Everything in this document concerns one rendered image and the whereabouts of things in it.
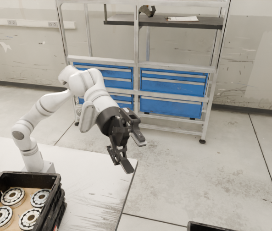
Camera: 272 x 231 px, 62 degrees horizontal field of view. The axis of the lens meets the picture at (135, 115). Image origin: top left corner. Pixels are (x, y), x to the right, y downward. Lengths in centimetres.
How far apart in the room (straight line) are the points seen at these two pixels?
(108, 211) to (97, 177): 25
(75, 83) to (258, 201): 209
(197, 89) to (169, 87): 30
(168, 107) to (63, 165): 151
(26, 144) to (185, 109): 185
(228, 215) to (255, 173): 66
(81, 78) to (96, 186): 84
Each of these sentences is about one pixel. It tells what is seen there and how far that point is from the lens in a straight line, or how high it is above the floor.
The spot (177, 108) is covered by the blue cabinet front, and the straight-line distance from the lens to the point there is 267.
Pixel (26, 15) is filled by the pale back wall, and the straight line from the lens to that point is 403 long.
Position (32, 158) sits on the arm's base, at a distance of 137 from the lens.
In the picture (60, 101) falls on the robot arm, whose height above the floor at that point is 127.
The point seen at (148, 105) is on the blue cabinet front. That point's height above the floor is 42.
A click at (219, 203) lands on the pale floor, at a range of 231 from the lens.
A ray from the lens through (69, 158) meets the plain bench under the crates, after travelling 161.
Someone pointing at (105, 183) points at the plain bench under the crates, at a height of 70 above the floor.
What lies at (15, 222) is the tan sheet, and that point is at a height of 83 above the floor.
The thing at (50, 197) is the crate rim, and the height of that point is 93.
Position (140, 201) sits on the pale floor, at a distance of 220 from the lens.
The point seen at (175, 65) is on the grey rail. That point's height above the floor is 93.
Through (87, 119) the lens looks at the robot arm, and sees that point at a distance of 57.
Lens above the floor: 175
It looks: 32 degrees down
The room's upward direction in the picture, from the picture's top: straight up
